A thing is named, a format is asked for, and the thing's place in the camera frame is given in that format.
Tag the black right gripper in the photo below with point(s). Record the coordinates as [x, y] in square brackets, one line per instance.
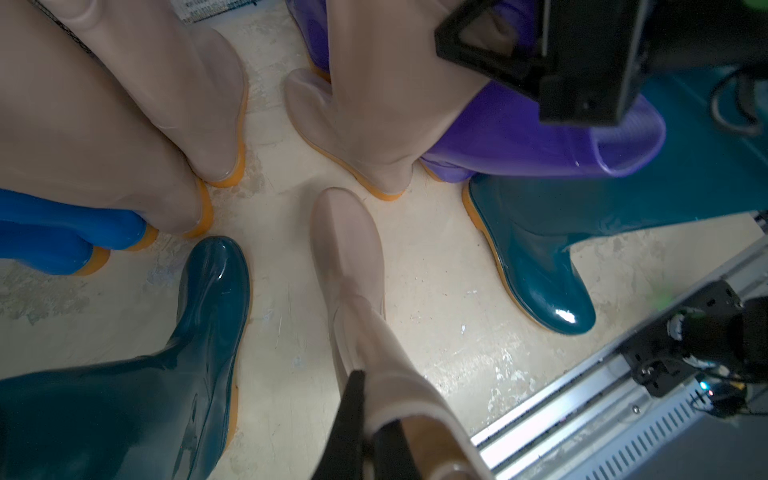
[581, 61]

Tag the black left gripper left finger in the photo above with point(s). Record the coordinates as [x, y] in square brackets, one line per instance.
[343, 455]

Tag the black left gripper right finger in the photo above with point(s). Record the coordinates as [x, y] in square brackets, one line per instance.
[392, 457]

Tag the teal boot front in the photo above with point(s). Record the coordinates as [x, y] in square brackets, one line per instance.
[701, 172]

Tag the teal boot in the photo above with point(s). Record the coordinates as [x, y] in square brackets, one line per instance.
[701, 172]
[166, 415]

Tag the short beige boot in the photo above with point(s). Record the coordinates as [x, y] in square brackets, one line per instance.
[349, 264]

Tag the beige boot front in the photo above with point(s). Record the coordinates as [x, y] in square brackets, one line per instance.
[71, 134]

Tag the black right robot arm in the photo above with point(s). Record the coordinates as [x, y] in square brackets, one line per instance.
[681, 35]

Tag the blue rain boot upright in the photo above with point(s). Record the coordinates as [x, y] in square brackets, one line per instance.
[54, 251]

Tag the purple boot middle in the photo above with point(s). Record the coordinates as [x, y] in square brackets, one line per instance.
[499, 133]

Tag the purple boot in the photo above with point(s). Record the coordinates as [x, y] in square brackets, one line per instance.
[499, 133]
[311, 18]

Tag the purple boot at back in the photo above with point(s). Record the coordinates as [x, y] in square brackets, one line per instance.
[311, 18]

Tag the aluminium front rail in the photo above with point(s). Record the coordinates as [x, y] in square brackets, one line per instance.
[608, 415]

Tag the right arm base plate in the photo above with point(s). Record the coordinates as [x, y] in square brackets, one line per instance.
[712, 331]

